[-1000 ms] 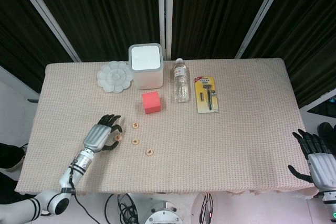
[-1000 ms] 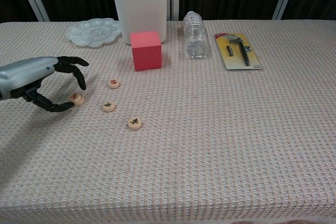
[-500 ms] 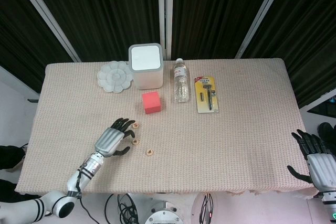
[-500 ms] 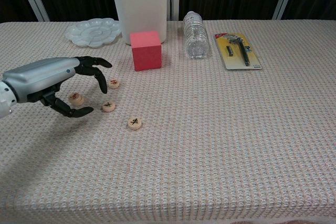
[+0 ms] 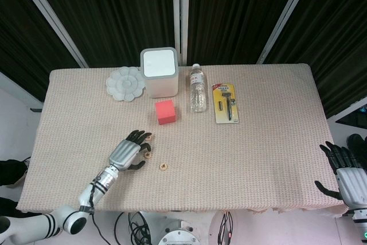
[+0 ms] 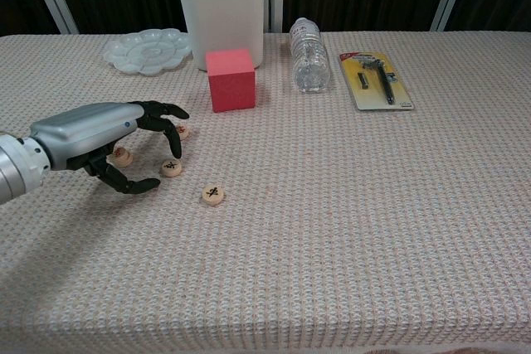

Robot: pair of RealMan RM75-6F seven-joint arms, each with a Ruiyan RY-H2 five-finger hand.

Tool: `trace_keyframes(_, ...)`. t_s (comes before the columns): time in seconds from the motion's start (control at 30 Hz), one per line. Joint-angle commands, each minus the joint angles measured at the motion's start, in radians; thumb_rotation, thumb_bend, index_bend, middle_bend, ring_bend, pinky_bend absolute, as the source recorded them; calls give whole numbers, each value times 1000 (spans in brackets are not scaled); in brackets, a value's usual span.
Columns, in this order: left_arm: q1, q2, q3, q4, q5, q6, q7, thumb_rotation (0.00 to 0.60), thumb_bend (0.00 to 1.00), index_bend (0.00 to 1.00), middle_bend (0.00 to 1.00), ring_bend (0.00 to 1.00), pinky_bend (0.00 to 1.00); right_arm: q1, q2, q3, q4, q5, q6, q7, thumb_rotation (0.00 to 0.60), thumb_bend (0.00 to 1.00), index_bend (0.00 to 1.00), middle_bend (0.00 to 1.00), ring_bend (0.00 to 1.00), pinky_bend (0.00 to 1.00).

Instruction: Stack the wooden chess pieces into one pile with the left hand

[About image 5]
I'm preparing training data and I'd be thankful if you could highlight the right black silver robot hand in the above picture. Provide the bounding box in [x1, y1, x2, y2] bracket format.
[314, 141, 367, 208]

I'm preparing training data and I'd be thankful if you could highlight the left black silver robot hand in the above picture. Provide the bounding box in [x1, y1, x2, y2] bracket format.
[108, 130, 153, 173]

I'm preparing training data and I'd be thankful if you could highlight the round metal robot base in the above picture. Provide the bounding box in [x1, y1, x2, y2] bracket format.
[157, 219, 203, 245]

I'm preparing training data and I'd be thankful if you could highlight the beige woven tablecloth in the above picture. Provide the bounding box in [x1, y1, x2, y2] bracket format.
[15, 63, 348, 219]

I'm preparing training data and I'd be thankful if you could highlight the black bag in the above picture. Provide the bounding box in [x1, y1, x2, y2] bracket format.
[346, 133, 367, 157]

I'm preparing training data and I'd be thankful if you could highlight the red foam cube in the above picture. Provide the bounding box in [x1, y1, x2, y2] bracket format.
[154, 99, 177, 126]

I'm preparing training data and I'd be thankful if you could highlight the white flower paint palette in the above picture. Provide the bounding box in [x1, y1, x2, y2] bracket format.
[105, 66, 145, 102]

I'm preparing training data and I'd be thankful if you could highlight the white square bin grey rim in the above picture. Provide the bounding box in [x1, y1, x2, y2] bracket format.
[139, 46, 182, 99]

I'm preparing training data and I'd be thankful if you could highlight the clear plastic water bottle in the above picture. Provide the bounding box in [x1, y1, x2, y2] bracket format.
[189, 63, 208, 114]

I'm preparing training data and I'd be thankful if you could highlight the yellow razor blister pack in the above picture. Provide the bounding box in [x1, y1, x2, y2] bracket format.
[211, 83, 240, 125]

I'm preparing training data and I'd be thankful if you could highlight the black fabric bundle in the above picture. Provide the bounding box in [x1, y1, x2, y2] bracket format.
[0, 158, 30, 187]

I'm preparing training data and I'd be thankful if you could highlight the black pleated curtain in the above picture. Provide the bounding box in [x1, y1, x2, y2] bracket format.
[0, 0, 82, 102]
[262, 0, 367, 119]
[27, 0, 176, 68]
[186, 0, 310, 65]

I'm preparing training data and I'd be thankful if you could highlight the aluminium frame bar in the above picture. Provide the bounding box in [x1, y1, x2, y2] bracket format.
[326, 99, 367, 124]

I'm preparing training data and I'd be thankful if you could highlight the black cable bundle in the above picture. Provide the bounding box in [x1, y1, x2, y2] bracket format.
[114, 211, 157, 245]

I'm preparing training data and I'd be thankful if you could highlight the black red cable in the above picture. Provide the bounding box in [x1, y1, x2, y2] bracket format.
[217, 211, 235, 245]

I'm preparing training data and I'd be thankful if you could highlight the aluminium frame post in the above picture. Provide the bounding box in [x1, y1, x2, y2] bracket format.
[10, 0, 89, 68]
[256, 0, 318, 65]
[171, 0, 190, 67]

